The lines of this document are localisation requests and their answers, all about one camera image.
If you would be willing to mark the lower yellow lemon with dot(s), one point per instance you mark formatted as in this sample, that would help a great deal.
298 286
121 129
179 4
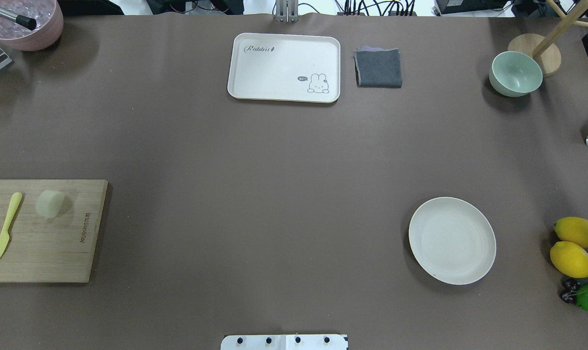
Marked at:
570 259

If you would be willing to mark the pale steamed bun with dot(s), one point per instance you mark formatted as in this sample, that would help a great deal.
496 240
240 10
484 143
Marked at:
49 203

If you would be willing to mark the pink ice bucket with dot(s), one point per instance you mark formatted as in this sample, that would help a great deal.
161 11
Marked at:
50 23

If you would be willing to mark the white round plate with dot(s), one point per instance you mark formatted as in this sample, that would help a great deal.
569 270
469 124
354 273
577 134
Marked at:
452 240

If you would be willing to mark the wooden cutting board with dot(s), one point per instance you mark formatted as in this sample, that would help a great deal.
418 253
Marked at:
57 250

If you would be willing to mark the white rabbit tray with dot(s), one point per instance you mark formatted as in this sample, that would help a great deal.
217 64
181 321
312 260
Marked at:
285 67

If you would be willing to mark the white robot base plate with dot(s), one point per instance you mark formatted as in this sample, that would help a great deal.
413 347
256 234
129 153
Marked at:
285 342

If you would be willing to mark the metal ice scoop handle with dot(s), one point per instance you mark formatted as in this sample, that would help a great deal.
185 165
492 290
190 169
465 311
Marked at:
23 21

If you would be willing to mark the green bowl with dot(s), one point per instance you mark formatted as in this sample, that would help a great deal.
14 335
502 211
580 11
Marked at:
514 74

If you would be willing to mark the grey folded cloth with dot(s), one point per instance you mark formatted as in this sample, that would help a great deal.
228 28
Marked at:
378 67

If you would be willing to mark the metal camera mount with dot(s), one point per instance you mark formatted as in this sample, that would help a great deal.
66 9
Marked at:
286 11

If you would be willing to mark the yellow lemon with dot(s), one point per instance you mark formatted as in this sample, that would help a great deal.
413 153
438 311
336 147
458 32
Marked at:
570 259
572 229

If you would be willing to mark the yellow plastic knife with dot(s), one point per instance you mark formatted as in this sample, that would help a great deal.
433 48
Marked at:
13 206

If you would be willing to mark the upper yellow lemon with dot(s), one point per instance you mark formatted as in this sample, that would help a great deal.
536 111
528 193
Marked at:
572 229

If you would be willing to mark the wooden stand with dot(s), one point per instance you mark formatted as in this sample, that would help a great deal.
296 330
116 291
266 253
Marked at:
543 49

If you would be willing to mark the dark cherries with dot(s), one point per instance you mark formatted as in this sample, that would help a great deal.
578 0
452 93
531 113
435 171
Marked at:
570 290

